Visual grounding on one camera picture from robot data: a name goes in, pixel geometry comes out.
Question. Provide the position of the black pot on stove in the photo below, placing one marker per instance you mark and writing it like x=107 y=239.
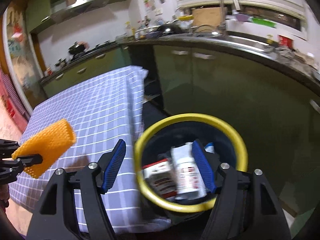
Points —
x=77 y=47

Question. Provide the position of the black wok on counter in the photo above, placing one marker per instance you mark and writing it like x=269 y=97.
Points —
x=169 y=29

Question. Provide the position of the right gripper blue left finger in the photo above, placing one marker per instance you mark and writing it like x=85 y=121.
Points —
x=55 y=213

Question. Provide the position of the steel kitchen faucet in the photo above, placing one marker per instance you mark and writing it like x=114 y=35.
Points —
x=223 y=13

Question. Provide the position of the yellow rimmed trash bin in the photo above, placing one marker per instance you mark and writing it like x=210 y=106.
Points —
x=216 y=137

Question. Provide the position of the wooden cutting board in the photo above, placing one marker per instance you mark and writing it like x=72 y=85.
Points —
x=207 y=16

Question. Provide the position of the green lower kitchen cabinets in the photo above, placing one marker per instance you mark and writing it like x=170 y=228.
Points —
x=270 y=107

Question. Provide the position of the blue checked tablecloth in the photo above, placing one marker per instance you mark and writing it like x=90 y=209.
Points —
x=101 y=111

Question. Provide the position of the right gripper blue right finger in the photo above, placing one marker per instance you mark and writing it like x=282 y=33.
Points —
x=246 y=206

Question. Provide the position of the small white box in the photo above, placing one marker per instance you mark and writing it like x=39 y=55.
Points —
x=189 y=183

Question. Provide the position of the cigarette pack box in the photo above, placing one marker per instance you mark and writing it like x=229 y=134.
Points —
x=160 y=176

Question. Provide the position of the steel sink basin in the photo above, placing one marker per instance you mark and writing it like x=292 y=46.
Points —
x=238 y=41

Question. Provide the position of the red checked apron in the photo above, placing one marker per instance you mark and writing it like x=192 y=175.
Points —
x=12 y=103

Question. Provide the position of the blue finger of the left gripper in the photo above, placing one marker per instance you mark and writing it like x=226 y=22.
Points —
x=10 y=169
x=7 y=148

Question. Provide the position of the orange honeycomb sponge cloth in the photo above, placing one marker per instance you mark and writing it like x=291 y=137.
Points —
x=50 y=144

